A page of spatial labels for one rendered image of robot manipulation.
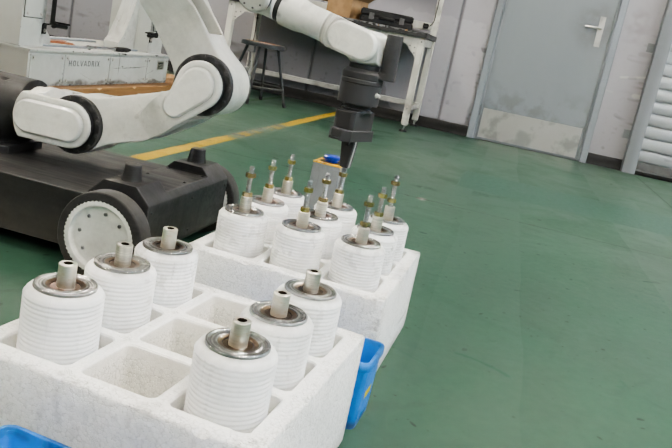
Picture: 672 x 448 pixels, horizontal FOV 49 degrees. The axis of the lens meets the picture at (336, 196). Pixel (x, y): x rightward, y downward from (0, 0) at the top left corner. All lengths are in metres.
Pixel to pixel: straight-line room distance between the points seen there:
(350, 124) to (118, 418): 0.87
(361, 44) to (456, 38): 4.95
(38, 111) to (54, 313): 1.04
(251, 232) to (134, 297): 0.42
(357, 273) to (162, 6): 0.80
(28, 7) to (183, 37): 2.24
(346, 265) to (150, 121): 0.68
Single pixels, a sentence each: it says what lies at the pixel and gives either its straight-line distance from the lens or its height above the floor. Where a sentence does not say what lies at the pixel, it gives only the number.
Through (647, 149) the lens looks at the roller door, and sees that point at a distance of 6.48.
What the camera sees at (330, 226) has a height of 0.24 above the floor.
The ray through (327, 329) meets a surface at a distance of 1.05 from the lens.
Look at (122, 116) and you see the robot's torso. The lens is 1.85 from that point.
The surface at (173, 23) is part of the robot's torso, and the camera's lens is 1.79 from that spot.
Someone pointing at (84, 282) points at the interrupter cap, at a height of 0.25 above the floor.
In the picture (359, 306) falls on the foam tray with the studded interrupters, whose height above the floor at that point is 0.16.
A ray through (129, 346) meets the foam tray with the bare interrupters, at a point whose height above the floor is 0.18.
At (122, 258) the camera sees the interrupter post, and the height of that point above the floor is 0.26.
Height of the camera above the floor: 0.61
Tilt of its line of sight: 12 degrees down
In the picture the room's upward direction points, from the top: 11 degrees clockwise
